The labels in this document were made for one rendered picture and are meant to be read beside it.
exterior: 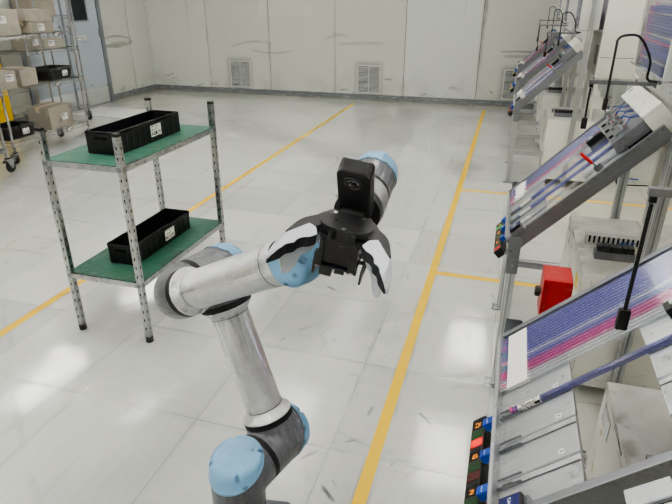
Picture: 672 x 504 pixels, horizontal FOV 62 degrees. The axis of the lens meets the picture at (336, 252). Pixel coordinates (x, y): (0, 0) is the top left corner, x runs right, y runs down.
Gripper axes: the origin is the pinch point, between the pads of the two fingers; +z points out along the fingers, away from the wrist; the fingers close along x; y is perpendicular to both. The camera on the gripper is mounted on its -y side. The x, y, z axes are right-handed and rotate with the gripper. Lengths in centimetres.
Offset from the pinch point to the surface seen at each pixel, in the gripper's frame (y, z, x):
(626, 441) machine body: 72, -58, -74
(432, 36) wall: 168, -898, 47
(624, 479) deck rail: 41, -18, -54
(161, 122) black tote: 87, -208, 139
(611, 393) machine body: 74, -77, -74
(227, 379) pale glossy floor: 167, -119, 61
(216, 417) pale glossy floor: 163, -94, 55
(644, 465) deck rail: 37, -19, -56
